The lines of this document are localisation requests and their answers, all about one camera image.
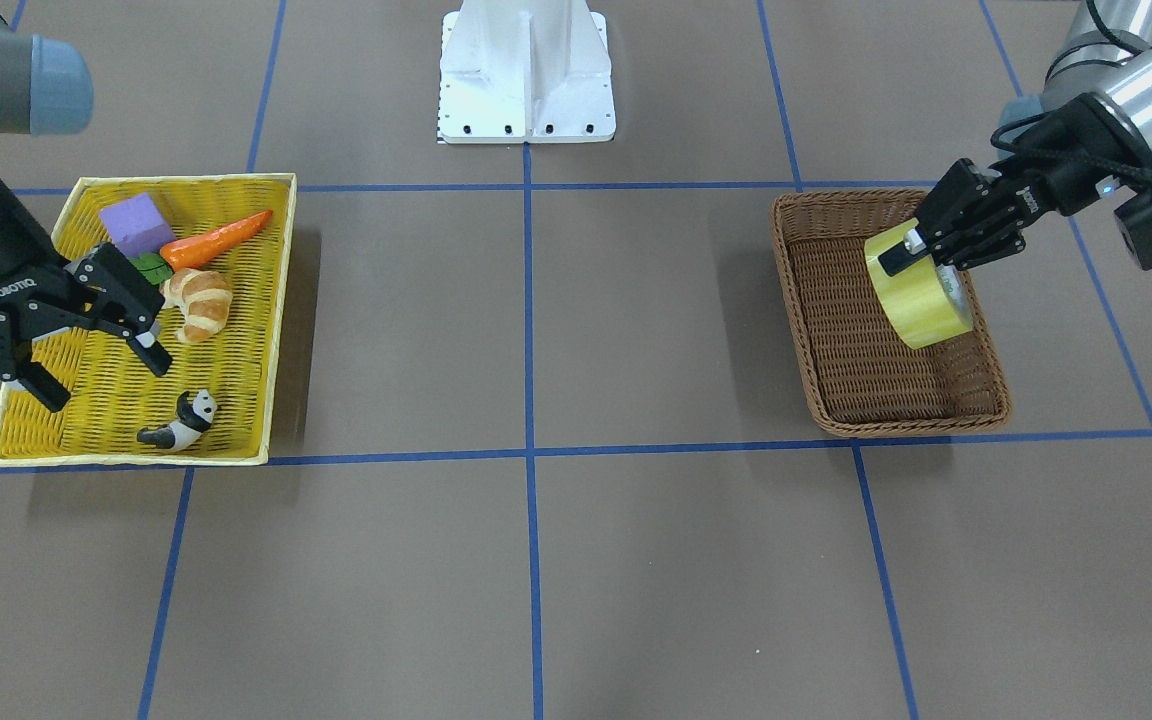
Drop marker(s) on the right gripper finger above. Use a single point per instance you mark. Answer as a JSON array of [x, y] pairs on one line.
[[31, 376], [151, 352]]

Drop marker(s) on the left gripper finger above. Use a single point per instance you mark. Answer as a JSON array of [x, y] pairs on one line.
[[900, 248]]

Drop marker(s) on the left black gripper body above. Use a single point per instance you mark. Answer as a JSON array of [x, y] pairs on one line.
[[1064, 172]]

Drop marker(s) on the yellow tape roll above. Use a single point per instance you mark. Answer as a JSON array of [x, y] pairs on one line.
[[924, 306]]

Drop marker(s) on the yellow woven basket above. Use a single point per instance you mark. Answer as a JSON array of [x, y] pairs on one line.
[[112, 394]]

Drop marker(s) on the brown wicker basket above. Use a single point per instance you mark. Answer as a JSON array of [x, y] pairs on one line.
[[860, 380]]

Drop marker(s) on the toy croissant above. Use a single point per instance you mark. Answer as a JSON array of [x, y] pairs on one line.
[[203, 298]]

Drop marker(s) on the panda figurine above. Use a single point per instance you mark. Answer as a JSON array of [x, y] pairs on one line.
[[194, 414]]

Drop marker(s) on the orange toy carrot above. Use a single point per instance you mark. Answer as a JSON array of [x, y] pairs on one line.
[[196, 252]]

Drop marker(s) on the purple foam block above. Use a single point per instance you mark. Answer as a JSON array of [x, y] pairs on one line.
[[136, 227]]

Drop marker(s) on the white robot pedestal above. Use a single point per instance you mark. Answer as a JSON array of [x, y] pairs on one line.
[[525, 72]]

